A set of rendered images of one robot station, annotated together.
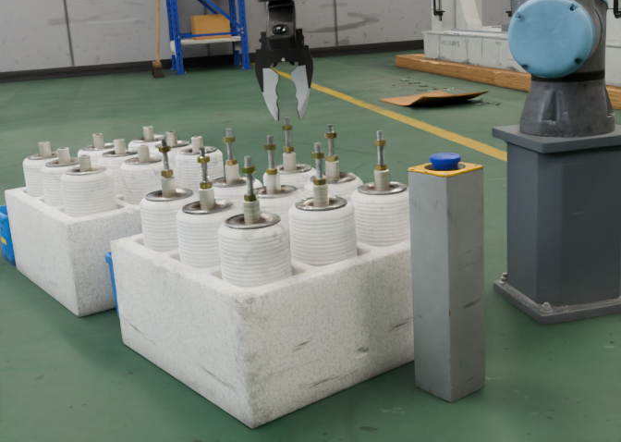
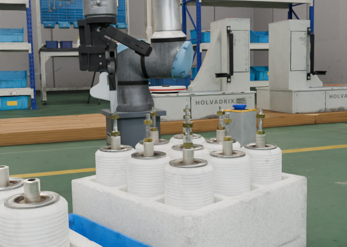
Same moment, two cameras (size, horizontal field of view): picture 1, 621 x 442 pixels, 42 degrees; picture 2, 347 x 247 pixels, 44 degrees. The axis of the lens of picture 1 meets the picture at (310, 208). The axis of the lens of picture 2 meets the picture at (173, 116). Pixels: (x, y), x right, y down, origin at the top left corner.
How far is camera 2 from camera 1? 1.72 m
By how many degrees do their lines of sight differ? 95
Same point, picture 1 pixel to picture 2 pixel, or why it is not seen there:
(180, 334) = (264, 237)
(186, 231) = (248, 168)
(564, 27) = (191, 55)
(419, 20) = not seen: outside the picture
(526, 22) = (187, 52)
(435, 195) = (252, 120)
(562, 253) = not seen: hidden behind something
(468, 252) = not seen: hidden behind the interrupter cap
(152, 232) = (211, 189)
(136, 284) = (222, 235)
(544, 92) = (143, 90)
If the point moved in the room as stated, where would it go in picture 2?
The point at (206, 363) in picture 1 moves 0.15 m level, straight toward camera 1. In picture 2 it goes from (282, 239) to (341, 231)
